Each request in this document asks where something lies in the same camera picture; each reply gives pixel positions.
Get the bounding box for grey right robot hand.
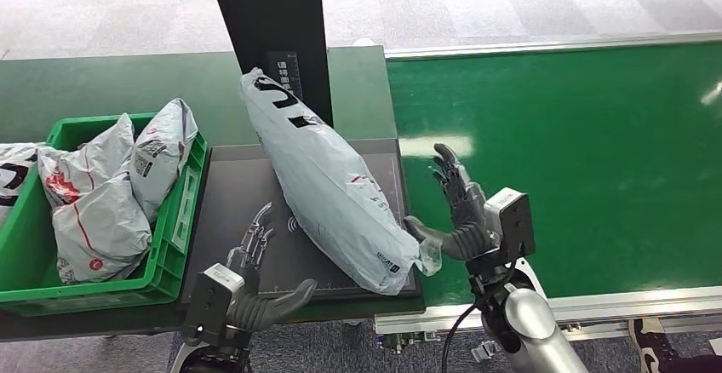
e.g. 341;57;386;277
402;143;490;260

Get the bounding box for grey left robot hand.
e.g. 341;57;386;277
227;202;318;326

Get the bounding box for grey courier package black print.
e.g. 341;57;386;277
239;67;443;297

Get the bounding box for green conveyor belt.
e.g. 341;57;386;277
387;42;722;307

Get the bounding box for grey courier package red line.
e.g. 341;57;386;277
51;173;154;284

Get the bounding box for grey courier package QR code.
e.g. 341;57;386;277
129;97;199;222

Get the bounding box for grey courier package red print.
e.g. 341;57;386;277
36;112;137;209

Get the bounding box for black inbound scanner machine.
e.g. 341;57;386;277
180;0;423;305

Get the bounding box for white courier package black print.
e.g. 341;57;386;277
0;141;44;228

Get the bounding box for green plastic crate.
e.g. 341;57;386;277
0;112;209;307

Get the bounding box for black yellow warning label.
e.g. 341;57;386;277
266;50;306;102

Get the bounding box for black white patterned object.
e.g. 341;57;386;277
627;318;722;373

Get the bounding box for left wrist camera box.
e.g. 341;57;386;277
185;263;247;350

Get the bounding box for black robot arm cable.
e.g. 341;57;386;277
439;301;482;373

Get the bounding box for grey metal bracket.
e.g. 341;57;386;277
471;338;499;364

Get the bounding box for aluminium conveyor frame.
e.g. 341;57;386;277
374;32;722;356

